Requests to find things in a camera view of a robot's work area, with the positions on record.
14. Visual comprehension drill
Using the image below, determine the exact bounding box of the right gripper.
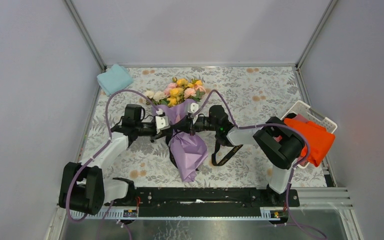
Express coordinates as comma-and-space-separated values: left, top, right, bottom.
172, 114, 219, 137

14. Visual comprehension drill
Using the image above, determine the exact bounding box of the pink fake flower stem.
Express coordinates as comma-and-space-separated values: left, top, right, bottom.
163, 82, 207, 101

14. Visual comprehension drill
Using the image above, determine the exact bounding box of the white fake flower stem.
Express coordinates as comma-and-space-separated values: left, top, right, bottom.
143, 90, 168, 106

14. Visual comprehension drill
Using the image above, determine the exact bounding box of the black ribbon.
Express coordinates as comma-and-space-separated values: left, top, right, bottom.
151, 123, 242, 167

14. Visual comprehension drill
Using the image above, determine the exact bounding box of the pink purple wrapping paper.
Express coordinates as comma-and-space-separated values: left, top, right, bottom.
152, 99, 208, 183

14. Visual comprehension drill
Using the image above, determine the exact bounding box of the yellow fake flower stem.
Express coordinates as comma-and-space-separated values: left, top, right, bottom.
163, 77, 207, 107

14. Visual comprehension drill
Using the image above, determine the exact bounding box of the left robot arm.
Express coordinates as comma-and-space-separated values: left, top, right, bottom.
58, 104, 157, 215

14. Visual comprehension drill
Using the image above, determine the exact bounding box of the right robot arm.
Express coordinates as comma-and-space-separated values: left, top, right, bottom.
186, 105, 310, 206

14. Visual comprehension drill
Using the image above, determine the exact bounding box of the floral tablecloth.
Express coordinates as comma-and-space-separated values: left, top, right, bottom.
74, 66, 329, 189

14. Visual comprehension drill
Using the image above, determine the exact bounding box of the light blue folded towel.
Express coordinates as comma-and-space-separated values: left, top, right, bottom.
97, 64, 134, 97

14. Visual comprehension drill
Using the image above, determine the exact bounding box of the pink cloth in basket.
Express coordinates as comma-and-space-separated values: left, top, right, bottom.
284, 112, 309, 169

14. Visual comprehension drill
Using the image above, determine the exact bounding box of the white plastic basket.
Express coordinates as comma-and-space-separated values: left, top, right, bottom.
281, 100, 338, 168

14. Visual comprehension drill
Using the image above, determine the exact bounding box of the orange cloth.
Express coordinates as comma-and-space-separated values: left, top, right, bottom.
283, 116, 336, 167

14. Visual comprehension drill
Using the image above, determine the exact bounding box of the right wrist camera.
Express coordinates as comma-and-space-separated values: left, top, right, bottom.
186, 102, 200, 118

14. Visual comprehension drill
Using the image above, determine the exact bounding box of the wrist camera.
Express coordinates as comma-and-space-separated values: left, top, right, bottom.
154, 115, 171, 133
186, 102, 200, 118

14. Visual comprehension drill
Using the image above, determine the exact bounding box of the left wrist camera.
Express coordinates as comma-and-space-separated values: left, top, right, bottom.
154, 115, 171, 133

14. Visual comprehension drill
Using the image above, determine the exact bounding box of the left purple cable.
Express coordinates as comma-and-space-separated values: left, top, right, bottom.
65, 89, 161, 240

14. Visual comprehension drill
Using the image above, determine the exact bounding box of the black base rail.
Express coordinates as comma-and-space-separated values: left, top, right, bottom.
113, 187, 300, 218

